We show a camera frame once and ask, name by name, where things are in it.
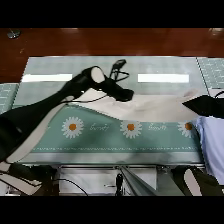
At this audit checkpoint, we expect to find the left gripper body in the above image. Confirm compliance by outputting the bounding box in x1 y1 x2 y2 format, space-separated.
105 80 135 103

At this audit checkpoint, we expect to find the white shirt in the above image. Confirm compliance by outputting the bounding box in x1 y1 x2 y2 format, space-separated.
67 87 205 124

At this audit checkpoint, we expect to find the light blue garment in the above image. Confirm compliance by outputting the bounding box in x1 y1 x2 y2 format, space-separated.
192 115 224 186

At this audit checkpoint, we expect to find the black cable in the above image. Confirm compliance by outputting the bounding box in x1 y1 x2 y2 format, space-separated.
53 177 90 197
63 92 110 105

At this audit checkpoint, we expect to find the silver frame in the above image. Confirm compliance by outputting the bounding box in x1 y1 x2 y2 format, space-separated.
19 162 208 197

